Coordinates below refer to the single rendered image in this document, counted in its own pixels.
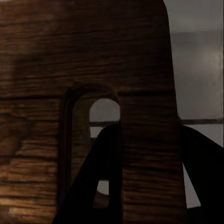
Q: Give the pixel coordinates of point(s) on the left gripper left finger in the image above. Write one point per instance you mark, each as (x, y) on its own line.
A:
(77, 206)

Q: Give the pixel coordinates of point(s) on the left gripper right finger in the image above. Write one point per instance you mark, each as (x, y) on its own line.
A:
(204, 162)

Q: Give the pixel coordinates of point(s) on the cutting board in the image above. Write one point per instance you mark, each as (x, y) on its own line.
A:
(52, 52)

